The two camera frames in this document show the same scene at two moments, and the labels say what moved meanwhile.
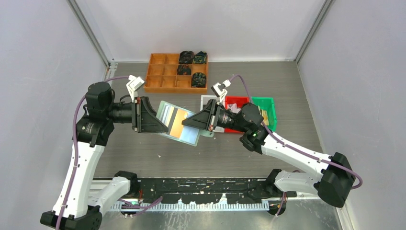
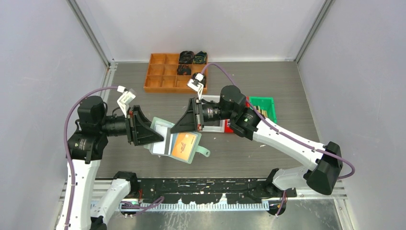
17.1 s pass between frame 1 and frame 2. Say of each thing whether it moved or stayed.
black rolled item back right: stayed
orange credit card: moved
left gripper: moved
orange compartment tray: stayed
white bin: stayed
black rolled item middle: stayed
